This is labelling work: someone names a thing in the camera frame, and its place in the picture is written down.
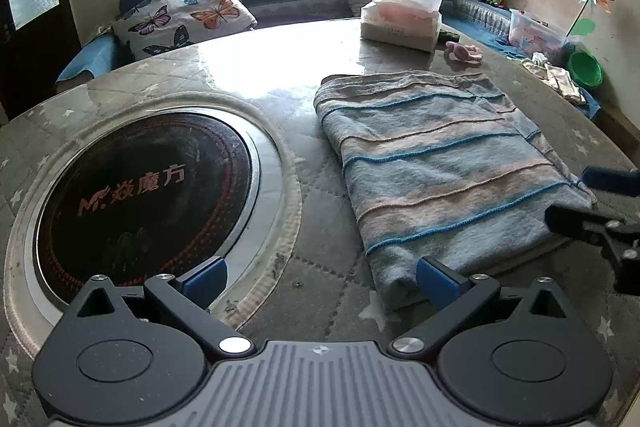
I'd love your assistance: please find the round black induction cooktop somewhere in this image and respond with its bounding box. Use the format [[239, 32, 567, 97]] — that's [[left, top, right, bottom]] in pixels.
[[34, 110, 260, 303]]

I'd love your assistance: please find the butterfly print pillow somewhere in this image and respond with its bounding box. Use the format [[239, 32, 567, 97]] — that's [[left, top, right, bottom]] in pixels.
[[112, 0, 257, 61]]

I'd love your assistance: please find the blue pink striped garment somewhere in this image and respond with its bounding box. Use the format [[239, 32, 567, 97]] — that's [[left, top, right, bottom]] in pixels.
[[314, 72, 596, 311]]

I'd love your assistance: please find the pink small toy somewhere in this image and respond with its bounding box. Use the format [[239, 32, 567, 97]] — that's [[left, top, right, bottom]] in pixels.
[[444, 41, 484, 65]]

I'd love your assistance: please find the black remote control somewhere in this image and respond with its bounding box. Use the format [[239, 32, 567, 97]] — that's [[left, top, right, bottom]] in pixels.
[[438, 30, 460, 44]]

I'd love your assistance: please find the pink tissue box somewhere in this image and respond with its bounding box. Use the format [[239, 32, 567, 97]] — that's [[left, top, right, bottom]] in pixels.
[[360, 0, 442, 53]]

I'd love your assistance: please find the clear plastic storage box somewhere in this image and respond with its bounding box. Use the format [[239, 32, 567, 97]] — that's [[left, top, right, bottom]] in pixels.
[[508, 9, 565, 60]]

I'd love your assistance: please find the blue cushion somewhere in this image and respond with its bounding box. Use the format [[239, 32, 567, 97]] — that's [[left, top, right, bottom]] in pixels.
[[56, 32, 120, 82]]

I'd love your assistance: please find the green plastic bowl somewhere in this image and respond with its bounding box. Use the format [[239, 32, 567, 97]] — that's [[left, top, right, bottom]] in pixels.
[[566, 51, 603, 88]]

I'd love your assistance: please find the dark wooden door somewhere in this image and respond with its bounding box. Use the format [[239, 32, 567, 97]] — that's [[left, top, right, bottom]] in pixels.
[[1, 0, 79, 119]]

